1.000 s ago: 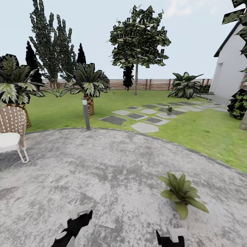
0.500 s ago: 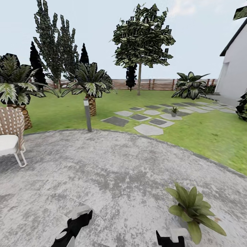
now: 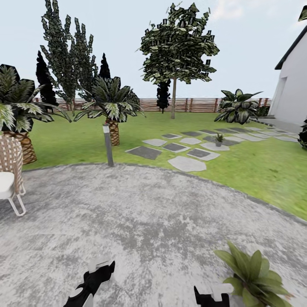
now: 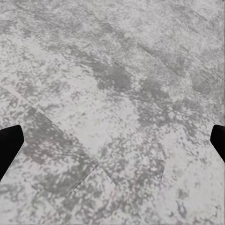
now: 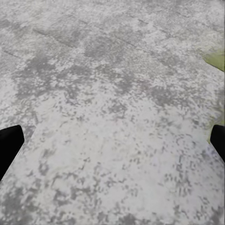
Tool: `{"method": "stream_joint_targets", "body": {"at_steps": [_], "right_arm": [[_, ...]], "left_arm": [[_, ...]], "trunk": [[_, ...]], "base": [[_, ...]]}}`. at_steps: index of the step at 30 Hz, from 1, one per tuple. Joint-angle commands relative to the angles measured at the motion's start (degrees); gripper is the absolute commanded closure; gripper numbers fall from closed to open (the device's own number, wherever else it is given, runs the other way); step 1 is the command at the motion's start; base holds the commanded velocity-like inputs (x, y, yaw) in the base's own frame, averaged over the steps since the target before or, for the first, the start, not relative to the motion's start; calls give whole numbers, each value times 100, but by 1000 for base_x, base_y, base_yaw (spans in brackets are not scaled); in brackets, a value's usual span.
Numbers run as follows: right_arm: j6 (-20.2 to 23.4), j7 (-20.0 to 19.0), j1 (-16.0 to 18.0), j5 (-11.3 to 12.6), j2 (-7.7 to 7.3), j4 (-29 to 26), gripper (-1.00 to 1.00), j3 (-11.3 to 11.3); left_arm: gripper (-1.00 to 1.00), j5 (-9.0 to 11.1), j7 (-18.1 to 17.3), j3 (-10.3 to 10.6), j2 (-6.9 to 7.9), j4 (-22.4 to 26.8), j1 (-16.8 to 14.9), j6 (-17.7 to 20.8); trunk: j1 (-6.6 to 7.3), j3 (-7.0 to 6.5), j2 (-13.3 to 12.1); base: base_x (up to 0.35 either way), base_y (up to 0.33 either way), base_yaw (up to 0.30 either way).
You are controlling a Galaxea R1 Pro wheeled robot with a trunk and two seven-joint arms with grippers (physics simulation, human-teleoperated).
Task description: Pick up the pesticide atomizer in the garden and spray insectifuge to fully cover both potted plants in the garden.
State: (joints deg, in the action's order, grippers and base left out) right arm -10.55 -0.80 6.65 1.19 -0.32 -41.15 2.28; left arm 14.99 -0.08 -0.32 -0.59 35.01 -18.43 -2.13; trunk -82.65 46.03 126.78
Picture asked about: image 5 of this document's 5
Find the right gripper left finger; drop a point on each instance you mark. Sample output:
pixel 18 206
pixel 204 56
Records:
pixel 11 140

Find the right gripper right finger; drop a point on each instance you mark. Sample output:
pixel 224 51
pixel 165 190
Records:
pixel 217 140

